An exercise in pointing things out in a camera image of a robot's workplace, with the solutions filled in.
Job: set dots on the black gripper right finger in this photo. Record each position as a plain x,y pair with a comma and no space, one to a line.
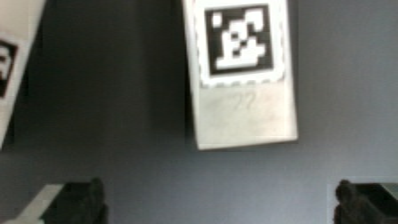
366,203

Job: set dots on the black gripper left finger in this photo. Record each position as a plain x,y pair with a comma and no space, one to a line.
78,207

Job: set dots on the white table leg with tag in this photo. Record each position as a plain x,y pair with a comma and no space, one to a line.
240,69

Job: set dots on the white table leg centre right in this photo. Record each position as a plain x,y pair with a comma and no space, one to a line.
19,19

